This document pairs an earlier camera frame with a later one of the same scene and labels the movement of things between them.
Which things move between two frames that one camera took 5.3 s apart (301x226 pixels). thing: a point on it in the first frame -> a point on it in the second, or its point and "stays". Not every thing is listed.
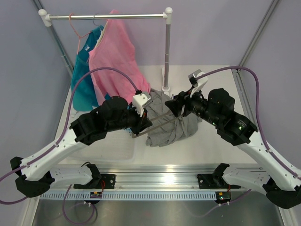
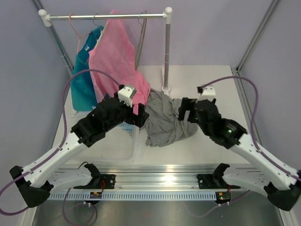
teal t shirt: x=84 y=99 stays
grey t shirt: x=167 y=128 stays
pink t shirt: x=114 y=48 stays
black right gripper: x=176 y=106 -> x=187 y=104
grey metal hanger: x=156 y=127 -> x=142 y=21
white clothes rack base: x=165 y=89 stays
